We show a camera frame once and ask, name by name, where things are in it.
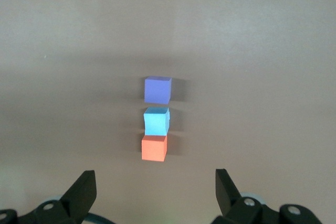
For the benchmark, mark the blue foam block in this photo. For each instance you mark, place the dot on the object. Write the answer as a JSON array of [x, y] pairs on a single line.
[[156, 121]]

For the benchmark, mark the purple foam block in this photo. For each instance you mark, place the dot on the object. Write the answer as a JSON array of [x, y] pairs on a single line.
[[157, 90]]

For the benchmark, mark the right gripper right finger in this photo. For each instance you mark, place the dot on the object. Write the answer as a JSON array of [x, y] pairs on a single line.
[[244, 211]]

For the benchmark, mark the orange foam block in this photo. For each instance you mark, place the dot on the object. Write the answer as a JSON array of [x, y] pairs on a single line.
[[153, 149]]

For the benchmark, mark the brown table cover mat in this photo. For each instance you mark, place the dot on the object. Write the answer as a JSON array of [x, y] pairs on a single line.
[[78, 51]]

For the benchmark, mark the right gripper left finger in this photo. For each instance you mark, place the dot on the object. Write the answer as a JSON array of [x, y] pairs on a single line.
[[68, 208]]

